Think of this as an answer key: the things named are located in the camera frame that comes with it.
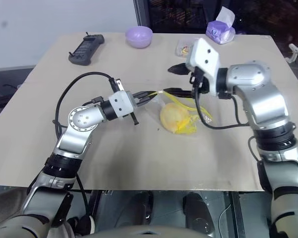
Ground black handheld controller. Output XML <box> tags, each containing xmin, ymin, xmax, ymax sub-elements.
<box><xmin>68</xmin><ymin>31</ymin><xmax>105</xmax><ymax>66</ymax></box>

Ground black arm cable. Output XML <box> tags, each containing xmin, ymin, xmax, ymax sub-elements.
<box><xmin>192</xmin><ymin>74</ymin><xmax>251</xmax><ymax>130</ymax></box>
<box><xmin>52</xmin><ymin>71</ymin><xmax>115</xmax><ymax>139</ymax></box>

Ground purple plastic bowl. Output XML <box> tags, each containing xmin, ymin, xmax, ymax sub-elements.
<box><xmin>125</xmin><ymin>26</ymin><xmax>153</xmax><ymax>49</ymax></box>

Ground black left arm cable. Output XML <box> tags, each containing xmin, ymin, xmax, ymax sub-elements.
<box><xmin>52</xmin><ymin>71</ymin><xmax>115</xmax><ymax>139</ymax></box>

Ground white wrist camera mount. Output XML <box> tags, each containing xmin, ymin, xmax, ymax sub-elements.
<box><xmin>184</xmin><ymin>37</ymin><xmax>221</xmax><ymax>97</ymax></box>
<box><xmin>108</xmin><ymin>79</ymin><xmax>137</xmax><ymax>119</ymax></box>

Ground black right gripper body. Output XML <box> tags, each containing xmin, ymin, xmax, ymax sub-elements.
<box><xmin>188</xmin><ymin>67</ymin><xmax>211</xmax><ymax>95</ymax></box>

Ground white glue gun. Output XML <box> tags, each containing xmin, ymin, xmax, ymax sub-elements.
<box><xmin>285</xmin><ymin>43</ymin><xmax>298</xmax><ymax>63</ymax></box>

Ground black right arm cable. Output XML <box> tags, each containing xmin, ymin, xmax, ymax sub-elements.
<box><xmin>192</xmin><ymin>74</ymin><xmax>251</xmax><ymax>130</ymax></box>

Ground grey robot torso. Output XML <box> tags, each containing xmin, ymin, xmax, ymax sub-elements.
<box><xmin>116</xmin><ymin>224</ymin><xmax>190</xmax><ymax>238</ymax></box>

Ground clear yellow-zip plastic bag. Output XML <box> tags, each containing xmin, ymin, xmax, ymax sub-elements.
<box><xmin>149</xmin><ymin>89</ymin><xmax>213</xmax><ymax>136</ymax></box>

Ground round orange snack bun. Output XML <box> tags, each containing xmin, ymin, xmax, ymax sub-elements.
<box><xmin>159</xmin><ymin>102</ymin><xmax>190</xmax><ymax>132</ymax></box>

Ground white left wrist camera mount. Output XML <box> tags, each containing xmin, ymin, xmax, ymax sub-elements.
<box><xmin>108</xmin><ymin>79</ymin><xmax>137</xmax><ymax>119</ymax></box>

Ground small clear plastic box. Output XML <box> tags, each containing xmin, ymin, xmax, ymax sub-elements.
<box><xmin>174</xmin><ymin>38</ymin><xmax>197</xmax><ymax>59</ymax></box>

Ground dark rounded shape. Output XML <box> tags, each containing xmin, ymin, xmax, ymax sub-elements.
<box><xmin>125</xmin><ymin>191</ymin><xmax>155</xmax><ymax>227</ymax></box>
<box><xmin>182</xmin><ymin>192</ymin><xmax>216</xmax><ymax>237</ymax></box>

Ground purple tissue pack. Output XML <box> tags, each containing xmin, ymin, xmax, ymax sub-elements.
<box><xmin>205</xmin><ymin>6</ymin><xmax>237</xmax><ymax>46</ymax></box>

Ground grey window frame post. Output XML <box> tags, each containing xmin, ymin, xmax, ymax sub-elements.
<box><xmin>133</xmin><ymin>0</ymin><xmax>151</xmax><ymax>27</ymax></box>

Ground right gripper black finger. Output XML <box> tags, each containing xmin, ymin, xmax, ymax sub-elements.
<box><xmin>167</xmin><ymin>62</ymin><xmax>190</xmax><ymax>76</ymax></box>
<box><xmin>163</xmin><ymin>87</ymin><xmax>197</xmax><ymax>98</ymax></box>

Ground black table leg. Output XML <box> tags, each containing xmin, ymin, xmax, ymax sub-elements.
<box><xmin>87</xmin><ymin>189</ymin><xmax>103</xmax><ymax>219</ymax></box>
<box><xmin>229</xmin><ymin>191</ymin><xmax>242</xmax><ymax>238</ymax></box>

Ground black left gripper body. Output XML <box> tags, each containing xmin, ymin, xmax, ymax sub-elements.
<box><xmin>129</xmin><ymin>91</ymin><xmax>144</xmax><ymax>126</ymax></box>

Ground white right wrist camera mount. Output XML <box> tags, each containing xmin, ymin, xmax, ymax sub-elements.
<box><xmin>184</xmin><ymin>37</ymin><xmax>221</xmax><ymax>97</ymax></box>

